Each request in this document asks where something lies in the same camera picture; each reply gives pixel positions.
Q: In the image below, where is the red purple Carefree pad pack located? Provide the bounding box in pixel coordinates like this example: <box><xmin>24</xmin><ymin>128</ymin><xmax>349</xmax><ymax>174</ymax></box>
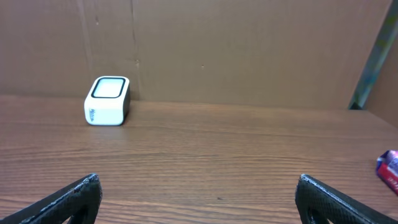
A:
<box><xmin>376</xmin><ymin>150</ymin><xmax>397</xmax><ymax>194</ymax></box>

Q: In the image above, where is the white barcode scanner stand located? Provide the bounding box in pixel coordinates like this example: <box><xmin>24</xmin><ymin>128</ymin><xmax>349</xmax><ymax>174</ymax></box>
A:
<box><xmin>83</xmin><ymin>76</ymin><xmax>130</xmax><ymax>126</ymax></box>

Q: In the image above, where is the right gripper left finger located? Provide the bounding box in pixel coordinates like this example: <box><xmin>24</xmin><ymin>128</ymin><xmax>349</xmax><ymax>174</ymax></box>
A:
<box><xmin>1</xmin><ymin>173</ymin><xmax>102</xmax><ymax>224</ymax></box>

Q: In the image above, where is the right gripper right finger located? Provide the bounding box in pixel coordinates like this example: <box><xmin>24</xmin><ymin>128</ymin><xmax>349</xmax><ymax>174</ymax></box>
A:
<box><xmin>295</xmin><ymin>174</ymin><xmax>397</xmax><ymax>224</ymax></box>

